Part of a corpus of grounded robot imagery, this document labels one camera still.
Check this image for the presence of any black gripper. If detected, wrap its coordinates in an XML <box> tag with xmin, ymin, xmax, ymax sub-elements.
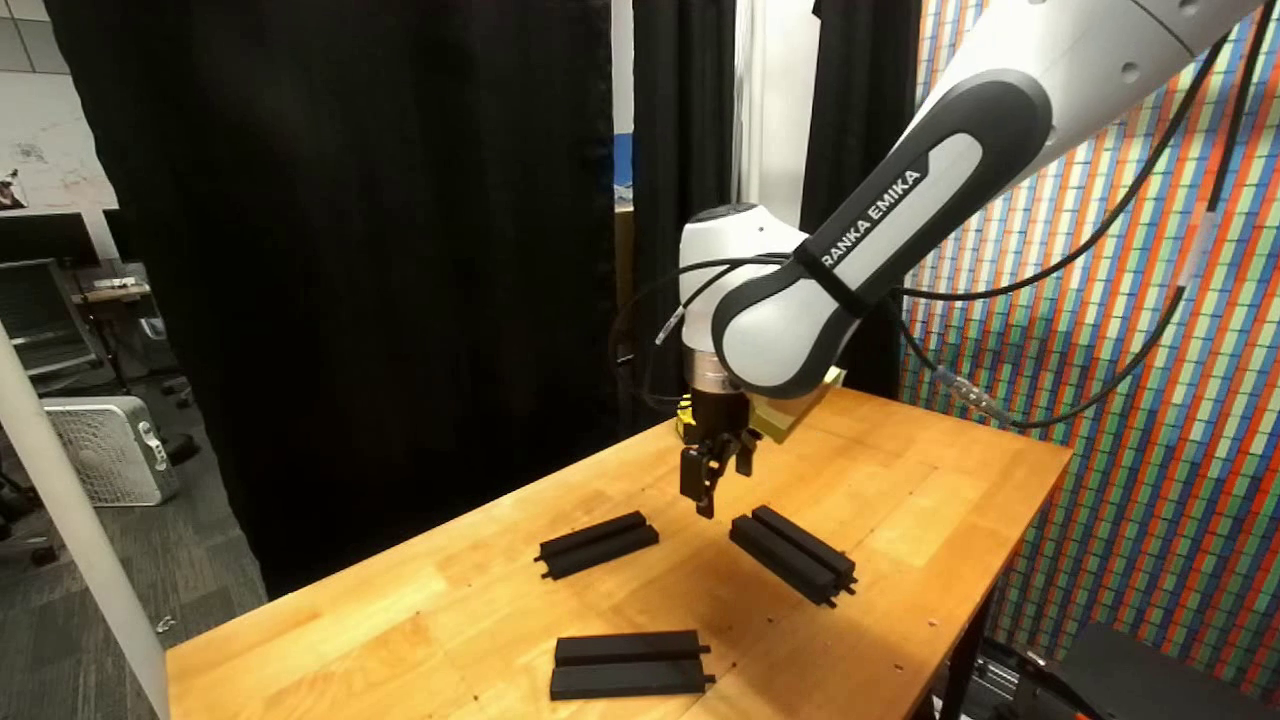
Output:
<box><xmin>676</xmin><ymin>393</ymin><xmax>758</xmax><ymax>521</ymax></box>

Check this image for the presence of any short black track piece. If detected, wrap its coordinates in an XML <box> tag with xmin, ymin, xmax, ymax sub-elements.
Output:
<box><xmin>751</xmin><ymin>502</ymin><xmax>855</xmax><ymax>590</ymax></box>

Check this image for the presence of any black track piece edge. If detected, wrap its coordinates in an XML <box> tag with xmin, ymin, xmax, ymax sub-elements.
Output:
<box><xmin>729</xmin><ymin>515</ymin><xmax>840</xmax><ymax>603</ymax></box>

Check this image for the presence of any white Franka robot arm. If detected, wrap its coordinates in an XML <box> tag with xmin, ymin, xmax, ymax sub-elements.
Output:
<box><xmin>670</xmin><ymin>0</ymin><xmax>1262</xmax><ymax>510</ymax></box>

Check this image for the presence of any black track piece front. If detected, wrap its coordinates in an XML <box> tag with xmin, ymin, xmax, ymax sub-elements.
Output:
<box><xmin>548</xmin><ymin>630</ymin><xmax>712</xmax><ymax>699</ymax></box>

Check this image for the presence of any black curtain left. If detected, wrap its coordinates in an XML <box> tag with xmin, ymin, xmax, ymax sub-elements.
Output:
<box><xmin>45</xmin><ymin>0</ymin><xmax>613</xmax><ymax>590</ymax></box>

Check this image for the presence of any black curtain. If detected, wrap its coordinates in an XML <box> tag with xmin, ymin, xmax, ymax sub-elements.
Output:
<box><xmin>785</xmin><ymin>0</ymin><xmax>923</xmax><ymax>398</ymax></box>
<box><xmin>45</xmin><ymin>0</ymin><xmax>613</xmax><ymax>590</ymax></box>

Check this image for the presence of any black curtain right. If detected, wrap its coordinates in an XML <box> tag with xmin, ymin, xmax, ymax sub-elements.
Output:
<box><xmin>785</xmin><ymin>0</ymin><xmax>923</xmax><ymax>398</ymax></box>

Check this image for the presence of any black case under table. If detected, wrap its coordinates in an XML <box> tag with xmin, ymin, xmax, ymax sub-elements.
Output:
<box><xmin>960</xmin><ymin>625</ymin><xmax>1280</xmax><ymax>720</ymax></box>

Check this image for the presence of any grey box speaker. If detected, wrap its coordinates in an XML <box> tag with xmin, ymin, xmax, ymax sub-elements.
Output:
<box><xmin>45</xmin><ymin>395</ymin><xmax>177</xmax><ymax>507</ymax></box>

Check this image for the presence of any yellow wrist camera box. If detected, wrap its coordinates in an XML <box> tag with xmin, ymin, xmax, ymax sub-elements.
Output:
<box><xmin>746</xmin><ymin>369</ymin><xmax>842</xmax><ymax>444</ymax></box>

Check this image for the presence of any grey diagonal frame bar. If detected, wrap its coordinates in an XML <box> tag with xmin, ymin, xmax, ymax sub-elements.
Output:
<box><xmin>0</xmin><ymin>322</ymin><xmax>171</xmax><ymax>720</ymax></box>

